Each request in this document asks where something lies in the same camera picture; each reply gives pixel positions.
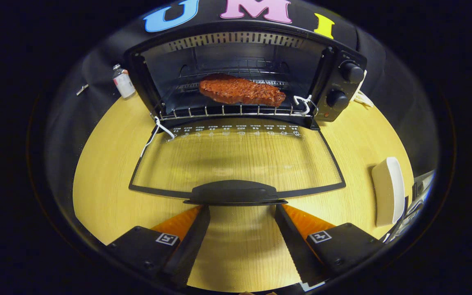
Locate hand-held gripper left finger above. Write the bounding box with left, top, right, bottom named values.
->
left=107, top=205, right=211, bottom=287

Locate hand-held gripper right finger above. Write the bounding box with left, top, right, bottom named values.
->
left=275, top=204, right=384, bottom=287

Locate black toaster oven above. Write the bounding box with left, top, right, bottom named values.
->
left=123, top=20, right=368, bottom=206

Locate red steak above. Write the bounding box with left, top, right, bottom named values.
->
left=198, top=74, right=286, bottom=107

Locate white ribbed tray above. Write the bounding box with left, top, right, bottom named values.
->
left=371, top=157, right=405, bottom=227

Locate small clear bottle pink label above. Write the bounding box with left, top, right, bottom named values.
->
left=112, top=64, right=136, bottom=99

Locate white power cord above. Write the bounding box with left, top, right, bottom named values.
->
left=353, top=70, right=374, bottom=108

